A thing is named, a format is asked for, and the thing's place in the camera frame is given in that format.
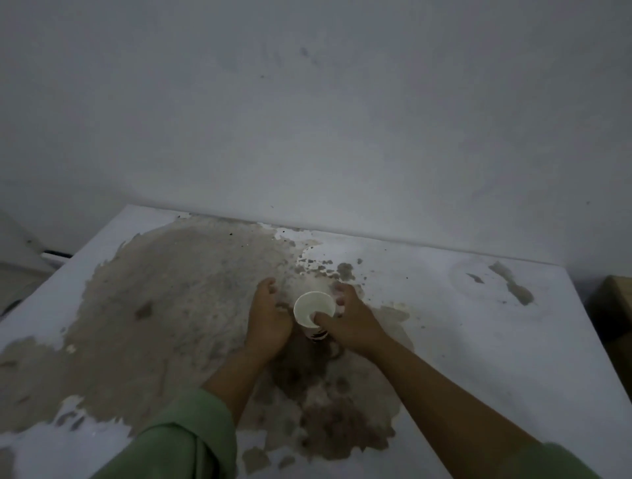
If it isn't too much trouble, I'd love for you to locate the person's right hand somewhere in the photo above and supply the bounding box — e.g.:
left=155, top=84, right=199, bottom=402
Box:
left=313, top=282, right=391, bottom=360

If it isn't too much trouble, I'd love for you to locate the person's left hand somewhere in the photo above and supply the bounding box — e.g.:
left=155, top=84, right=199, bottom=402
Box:
left=243, top=276, right=297, bottom=366

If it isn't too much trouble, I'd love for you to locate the white printed paper cup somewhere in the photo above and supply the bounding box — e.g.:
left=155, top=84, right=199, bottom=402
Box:
left=293, top=291, right=338, bottom=341

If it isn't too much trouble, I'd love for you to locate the person's right forearm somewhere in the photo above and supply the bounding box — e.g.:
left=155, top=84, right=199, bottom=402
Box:
left=367, top=335, right=539, bottom=479

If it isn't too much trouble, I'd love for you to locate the person's left forearm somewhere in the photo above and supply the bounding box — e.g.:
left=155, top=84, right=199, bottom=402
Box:
left=201, top=345, right=287, bottom=425

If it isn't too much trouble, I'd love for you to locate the person's green left sleeve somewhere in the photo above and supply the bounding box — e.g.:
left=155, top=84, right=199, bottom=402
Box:
left=91, top=387, right=239, bottom=479

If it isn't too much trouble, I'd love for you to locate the person's green sleeve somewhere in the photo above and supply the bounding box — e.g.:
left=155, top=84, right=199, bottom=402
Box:
left=91, top=387, right=239, bottom=479
left=493, top=441, right=601, bottom=479

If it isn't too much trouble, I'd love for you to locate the person's green right sleeve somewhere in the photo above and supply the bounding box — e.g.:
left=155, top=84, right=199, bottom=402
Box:
left=493, top=441, right=601, bottom=479

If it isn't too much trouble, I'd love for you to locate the brown-stained white table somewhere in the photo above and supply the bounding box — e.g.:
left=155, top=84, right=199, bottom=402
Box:
left=0, top=205, right=632, bottom=479

